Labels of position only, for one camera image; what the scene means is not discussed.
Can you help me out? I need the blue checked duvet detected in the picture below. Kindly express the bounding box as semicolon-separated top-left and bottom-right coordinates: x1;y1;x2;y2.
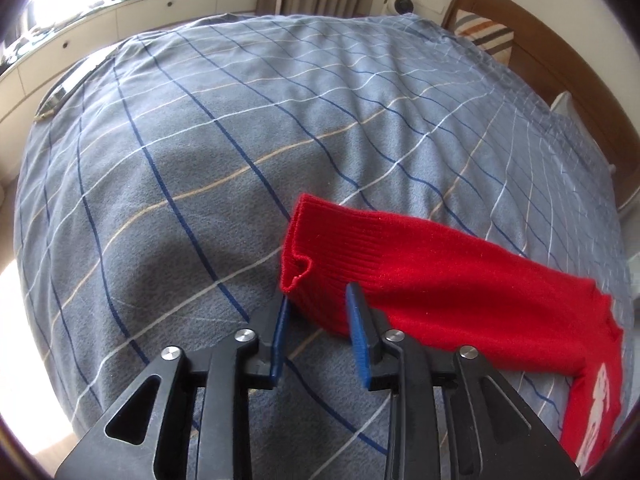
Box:
12;12;635;480

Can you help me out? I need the red knitted sweater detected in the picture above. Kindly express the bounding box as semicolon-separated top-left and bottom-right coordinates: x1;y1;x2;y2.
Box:
280;192;626;471

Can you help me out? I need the white window seat cabinet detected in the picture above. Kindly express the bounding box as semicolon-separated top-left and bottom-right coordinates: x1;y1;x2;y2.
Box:
0;0;263;181

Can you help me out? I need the white pillow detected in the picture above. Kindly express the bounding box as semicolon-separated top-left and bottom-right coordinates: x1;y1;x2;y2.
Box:
550;91;618;176

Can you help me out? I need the striped pillow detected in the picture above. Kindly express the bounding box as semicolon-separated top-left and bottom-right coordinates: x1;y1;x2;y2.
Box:
452;10;516;66

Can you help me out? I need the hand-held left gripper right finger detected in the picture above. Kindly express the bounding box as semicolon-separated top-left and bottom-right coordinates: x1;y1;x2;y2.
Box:
346;282;583;480

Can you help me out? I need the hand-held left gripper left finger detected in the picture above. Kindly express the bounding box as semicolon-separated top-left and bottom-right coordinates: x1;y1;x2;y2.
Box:
54;294;292;480

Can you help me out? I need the wooden bed headboard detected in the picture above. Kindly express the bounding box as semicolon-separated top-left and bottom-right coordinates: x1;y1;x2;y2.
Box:
441;0;640;211

